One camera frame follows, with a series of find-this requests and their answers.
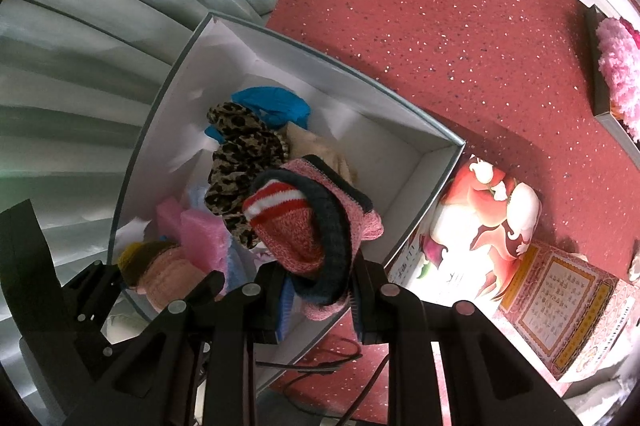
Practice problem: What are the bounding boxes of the pink knitted sock roll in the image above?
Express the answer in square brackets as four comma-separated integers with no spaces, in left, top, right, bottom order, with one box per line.
[117,241,206,312]

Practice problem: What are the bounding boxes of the pink sponge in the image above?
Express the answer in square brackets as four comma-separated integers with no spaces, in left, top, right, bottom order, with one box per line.
[155,198,230,274]

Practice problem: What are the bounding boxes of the pink black knit sock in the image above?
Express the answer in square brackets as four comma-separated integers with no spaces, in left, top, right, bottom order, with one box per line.
[242,154,384,321]

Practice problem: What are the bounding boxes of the leopard print scarf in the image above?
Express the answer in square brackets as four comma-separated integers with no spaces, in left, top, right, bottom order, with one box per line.
[204,101,290,250]

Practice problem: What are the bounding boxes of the beige cloth pouch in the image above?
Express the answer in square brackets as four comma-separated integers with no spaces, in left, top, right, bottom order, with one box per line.
[282,122,358,186]

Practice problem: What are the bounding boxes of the pink yellow carton box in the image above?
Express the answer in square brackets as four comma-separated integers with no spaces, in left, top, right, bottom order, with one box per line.
[498,241,639,384]

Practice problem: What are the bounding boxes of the floral tissue pack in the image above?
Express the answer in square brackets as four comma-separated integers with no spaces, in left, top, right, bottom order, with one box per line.
[388,156,541,312]

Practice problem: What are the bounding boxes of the grey white cardboard box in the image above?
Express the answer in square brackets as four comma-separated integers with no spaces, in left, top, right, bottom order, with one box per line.
[105,11,468,395]

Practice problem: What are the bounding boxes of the grey tray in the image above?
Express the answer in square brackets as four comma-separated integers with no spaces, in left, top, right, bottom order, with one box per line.
[585,6,640,168]

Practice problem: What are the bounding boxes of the pink fluffy pompom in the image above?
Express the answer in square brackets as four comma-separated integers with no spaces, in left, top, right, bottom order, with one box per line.
[596,18,639,143]

